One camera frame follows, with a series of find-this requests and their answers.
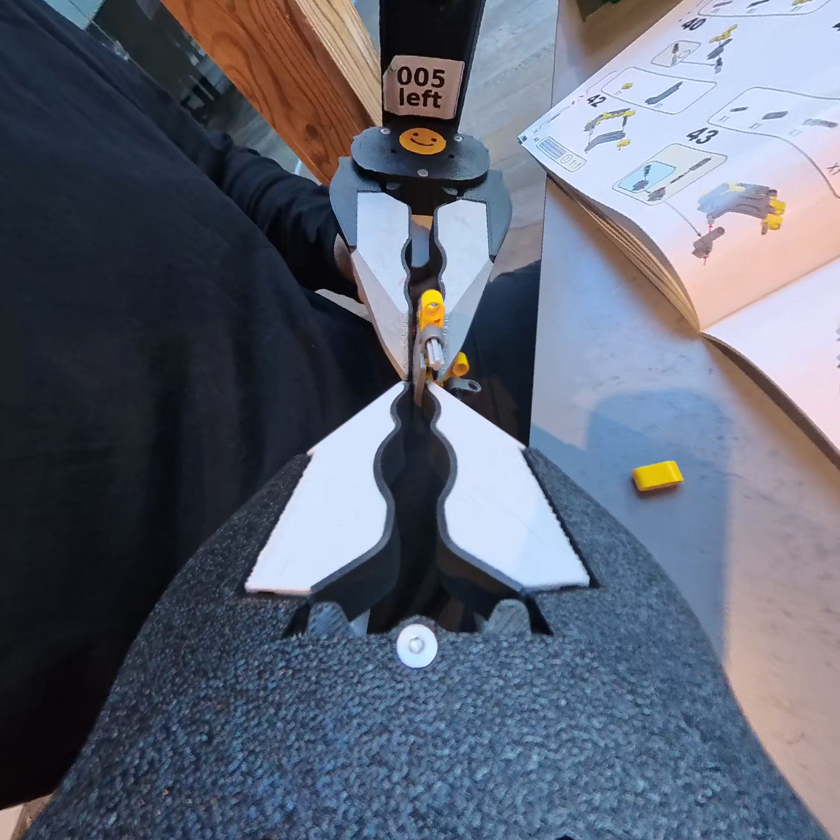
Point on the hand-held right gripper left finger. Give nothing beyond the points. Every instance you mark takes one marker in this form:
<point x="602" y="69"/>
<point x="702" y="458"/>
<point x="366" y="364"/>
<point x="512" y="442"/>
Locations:
<point x="328" y="518"/>

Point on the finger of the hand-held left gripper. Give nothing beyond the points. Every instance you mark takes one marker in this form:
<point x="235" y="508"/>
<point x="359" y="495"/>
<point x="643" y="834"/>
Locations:
<point x="469" y="256"/>
<point x="380" y="262"/>

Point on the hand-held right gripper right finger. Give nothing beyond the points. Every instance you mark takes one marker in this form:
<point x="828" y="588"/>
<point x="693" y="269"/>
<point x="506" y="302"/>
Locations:
<point x="512" y="518"/>

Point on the grey yellow brick assembly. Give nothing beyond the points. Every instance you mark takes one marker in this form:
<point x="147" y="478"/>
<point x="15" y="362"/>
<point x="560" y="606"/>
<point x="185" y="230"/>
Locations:
<point x="433" y="308"/>

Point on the small yellow two-hole brick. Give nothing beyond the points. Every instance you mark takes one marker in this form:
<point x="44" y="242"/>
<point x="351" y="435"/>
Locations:
<point x="656" y="476"/>

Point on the wooden beam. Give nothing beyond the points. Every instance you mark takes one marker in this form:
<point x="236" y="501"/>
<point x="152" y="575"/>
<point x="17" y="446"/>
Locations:
<point x="275" y="65"/>

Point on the green plastic bin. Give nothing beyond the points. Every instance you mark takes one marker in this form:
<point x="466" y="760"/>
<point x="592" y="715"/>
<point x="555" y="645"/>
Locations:
<point x="610" y="5"/>

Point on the open instruction booklet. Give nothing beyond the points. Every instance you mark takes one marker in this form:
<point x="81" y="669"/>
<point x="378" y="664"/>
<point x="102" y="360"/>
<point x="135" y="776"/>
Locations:
<point x="722" y="216"/>

